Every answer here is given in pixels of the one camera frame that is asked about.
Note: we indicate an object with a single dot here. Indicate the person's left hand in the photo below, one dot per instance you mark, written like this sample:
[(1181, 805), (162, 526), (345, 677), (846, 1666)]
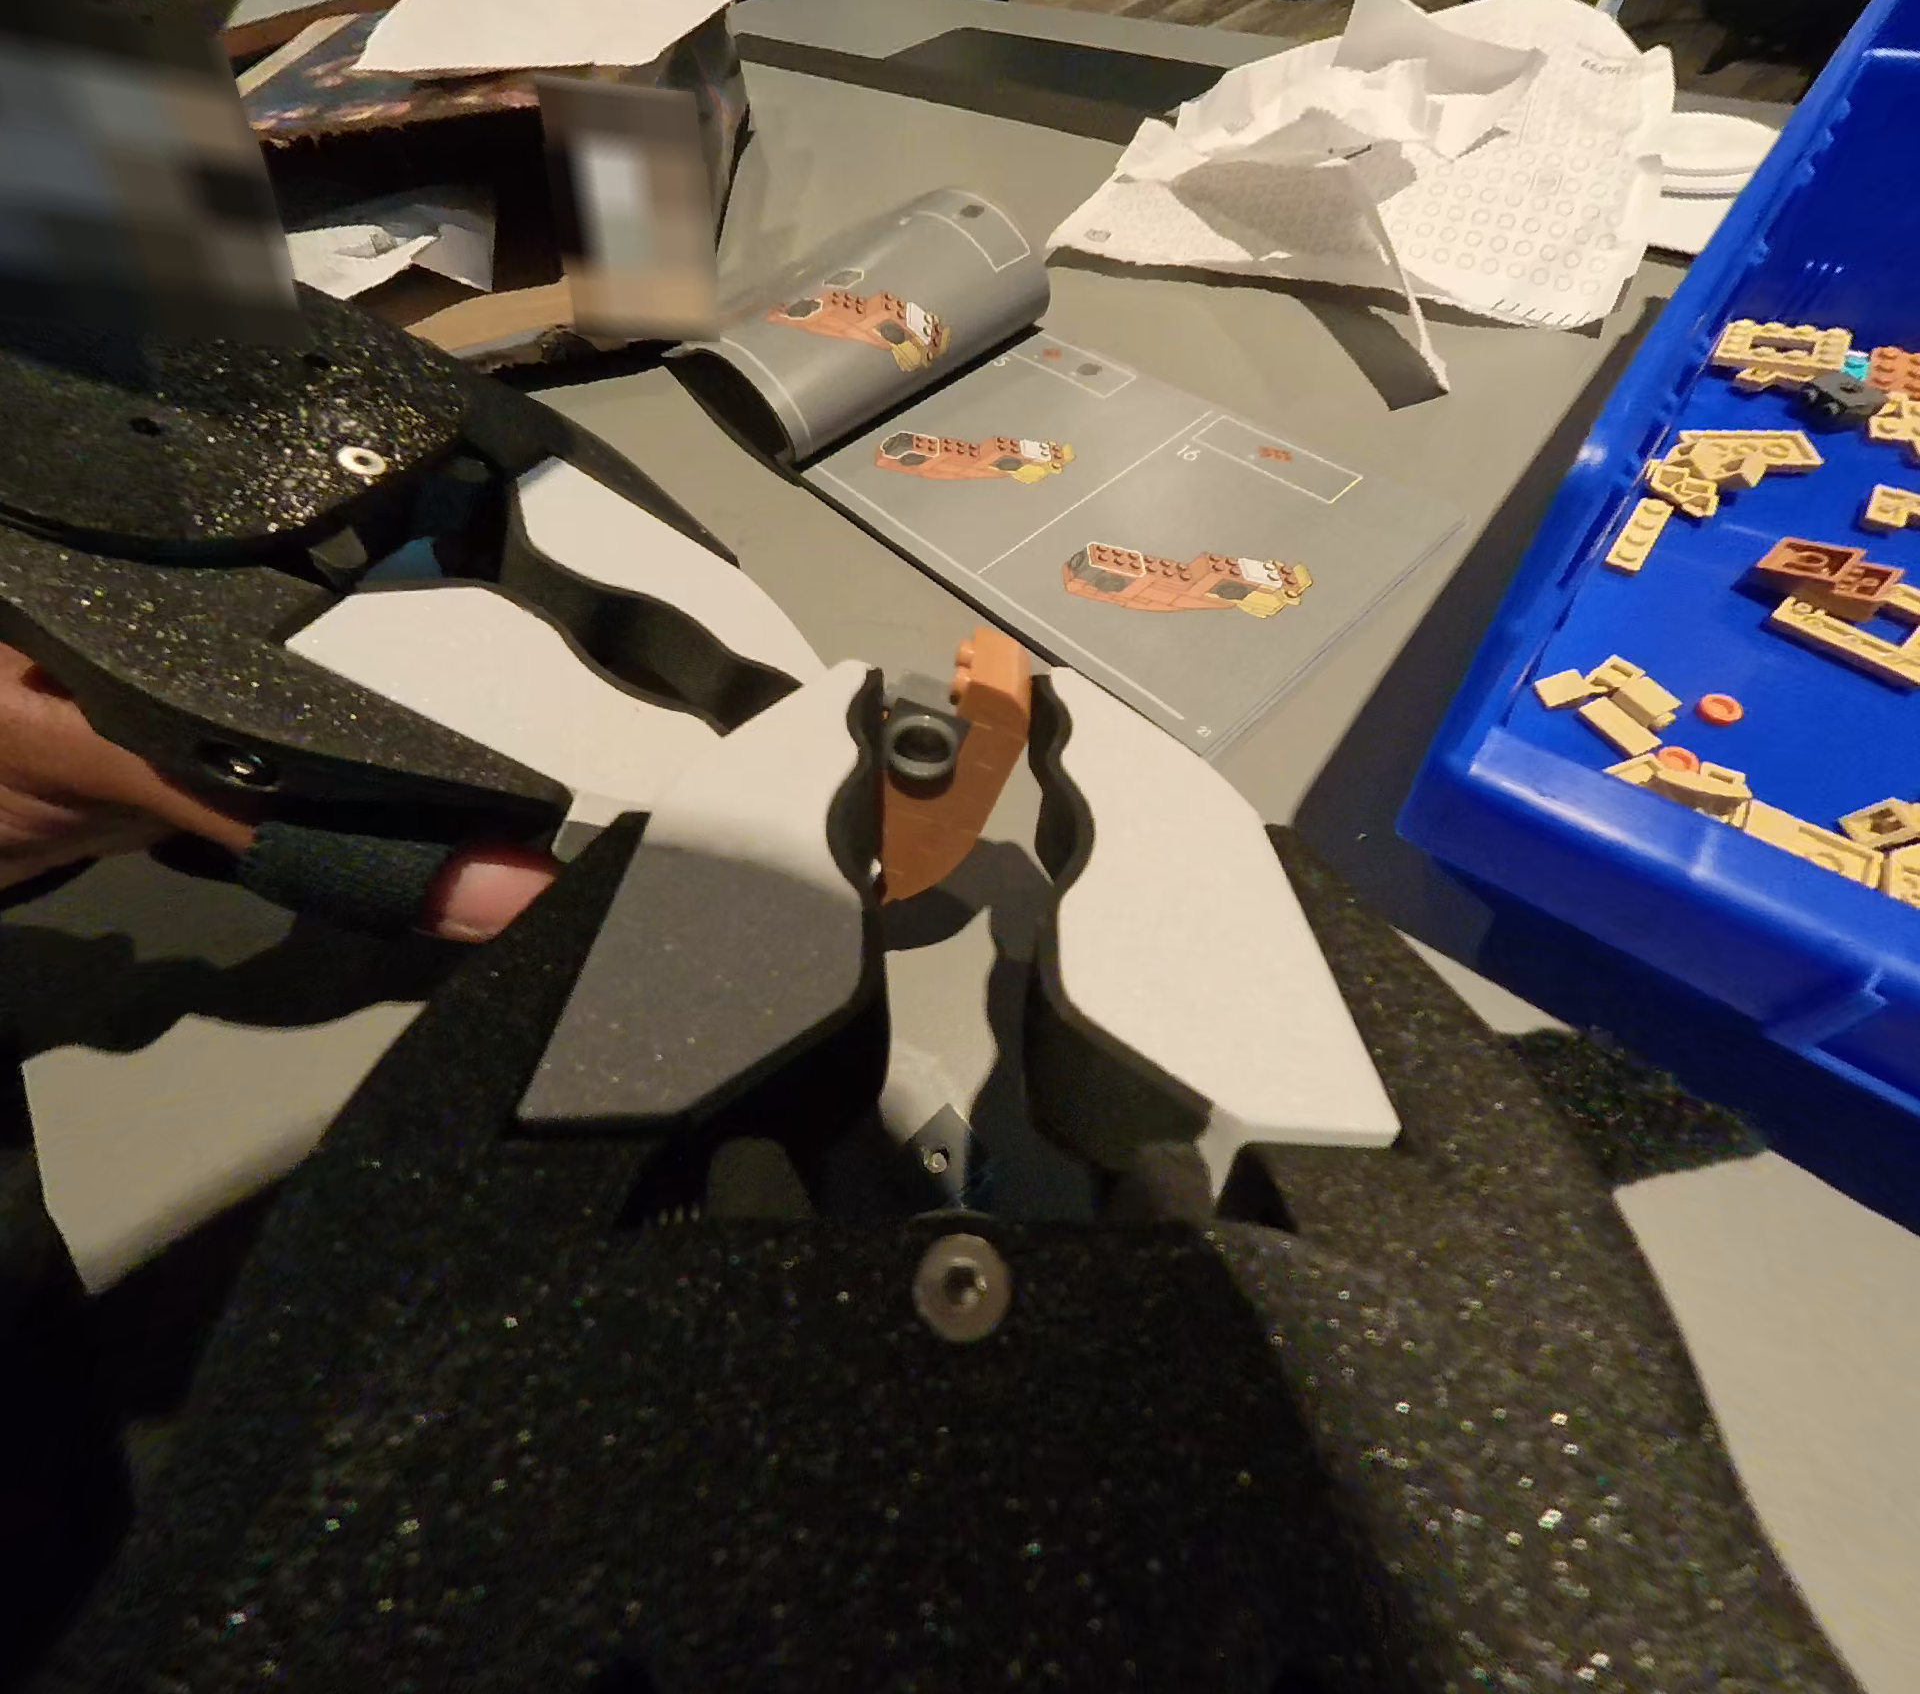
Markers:
[(489, 892)]

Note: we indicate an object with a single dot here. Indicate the grey desk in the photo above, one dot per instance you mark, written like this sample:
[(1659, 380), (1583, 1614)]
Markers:
[(1350, 712)]

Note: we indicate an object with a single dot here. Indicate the blue plastic bin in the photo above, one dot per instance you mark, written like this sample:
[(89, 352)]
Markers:
[(1575, 915)]

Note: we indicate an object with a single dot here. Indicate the brown cardboard box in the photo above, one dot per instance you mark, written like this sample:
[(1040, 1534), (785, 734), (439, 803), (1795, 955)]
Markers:
[(451, 292)]

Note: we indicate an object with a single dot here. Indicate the pile of tan bricks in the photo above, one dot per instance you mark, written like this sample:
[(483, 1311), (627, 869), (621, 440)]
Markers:
[(1725, 464)]

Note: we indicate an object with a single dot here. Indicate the grey instruction booklet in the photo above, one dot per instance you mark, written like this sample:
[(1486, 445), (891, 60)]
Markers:
[(1171, 525)]

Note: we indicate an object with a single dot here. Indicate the dark brown brick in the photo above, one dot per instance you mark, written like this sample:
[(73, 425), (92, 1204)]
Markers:
[(1830, 576)]

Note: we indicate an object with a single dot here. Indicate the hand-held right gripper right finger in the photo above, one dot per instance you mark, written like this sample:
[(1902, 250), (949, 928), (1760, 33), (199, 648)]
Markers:
[(1200, 958)]

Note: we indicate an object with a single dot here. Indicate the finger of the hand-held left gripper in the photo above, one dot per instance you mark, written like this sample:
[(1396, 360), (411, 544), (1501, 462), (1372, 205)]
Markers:
[(661, 532), (480, 674)]

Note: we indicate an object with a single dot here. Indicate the brown brick model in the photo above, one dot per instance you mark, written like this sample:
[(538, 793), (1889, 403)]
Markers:
[(945, 825)]

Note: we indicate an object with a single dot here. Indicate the dark grey small brick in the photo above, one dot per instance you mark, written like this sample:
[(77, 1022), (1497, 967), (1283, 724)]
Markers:
[(918, 743)]

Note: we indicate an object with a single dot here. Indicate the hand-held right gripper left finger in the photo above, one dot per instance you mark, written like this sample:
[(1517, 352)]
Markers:
[(704, 974)]

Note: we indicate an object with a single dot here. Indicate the white torn paper sheet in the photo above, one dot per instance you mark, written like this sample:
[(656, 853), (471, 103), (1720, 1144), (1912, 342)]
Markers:
[(524, 15)]

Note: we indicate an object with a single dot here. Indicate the orange round stud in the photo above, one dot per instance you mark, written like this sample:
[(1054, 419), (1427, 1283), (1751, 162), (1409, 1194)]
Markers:
[(1675, 760), (1718, 709)]

